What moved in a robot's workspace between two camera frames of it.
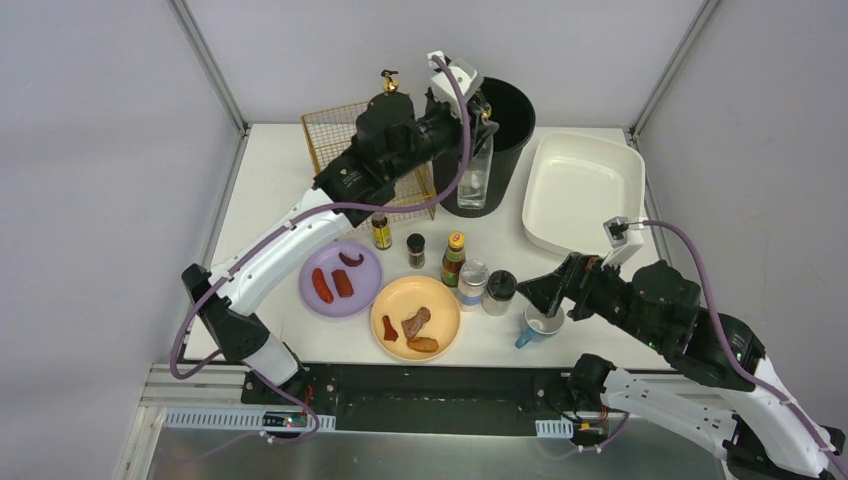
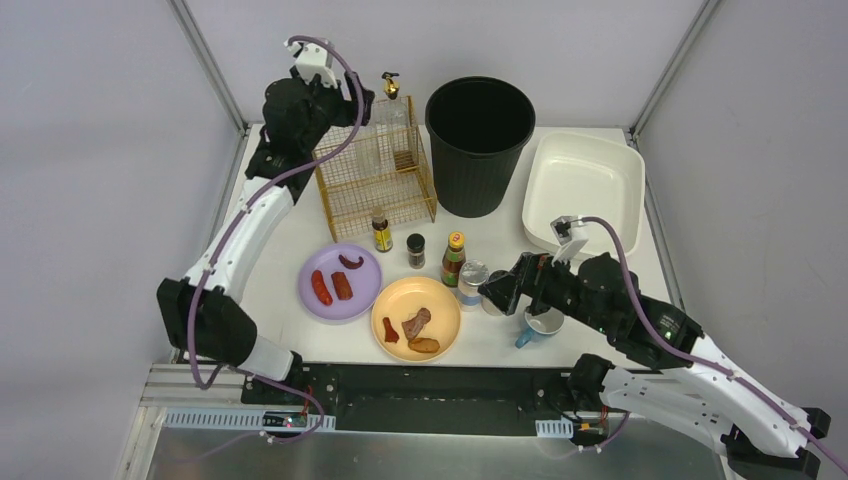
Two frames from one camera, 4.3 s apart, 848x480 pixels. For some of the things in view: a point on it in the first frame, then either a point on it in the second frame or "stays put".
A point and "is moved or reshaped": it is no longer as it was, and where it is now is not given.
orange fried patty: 422,344 stays put
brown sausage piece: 342,283 stays put
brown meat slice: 414,324 stays put
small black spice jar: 416,250 stays put
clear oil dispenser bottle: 472,192 is moved or reshaped
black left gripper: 469,124 → 361,89
